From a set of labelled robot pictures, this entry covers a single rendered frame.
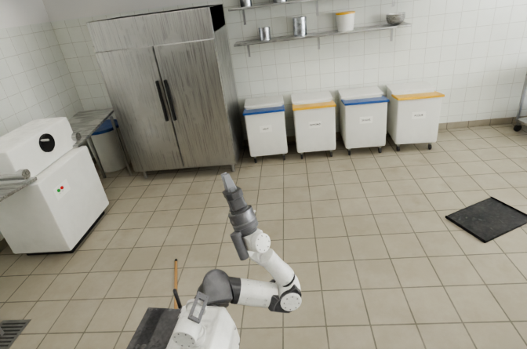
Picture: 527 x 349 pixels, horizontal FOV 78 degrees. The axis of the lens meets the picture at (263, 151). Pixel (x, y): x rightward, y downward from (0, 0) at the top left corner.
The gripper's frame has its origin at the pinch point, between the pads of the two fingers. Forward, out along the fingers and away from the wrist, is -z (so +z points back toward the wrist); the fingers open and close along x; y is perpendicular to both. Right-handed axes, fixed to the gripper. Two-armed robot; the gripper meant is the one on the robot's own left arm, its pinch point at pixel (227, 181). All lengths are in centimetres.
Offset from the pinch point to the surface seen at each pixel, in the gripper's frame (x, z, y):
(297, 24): -272, -103, -185
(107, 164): -411, -31, 108
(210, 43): -251, -109, -68
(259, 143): -312, 19, -92
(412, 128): -240, 70, -269
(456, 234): -122, 145, -183
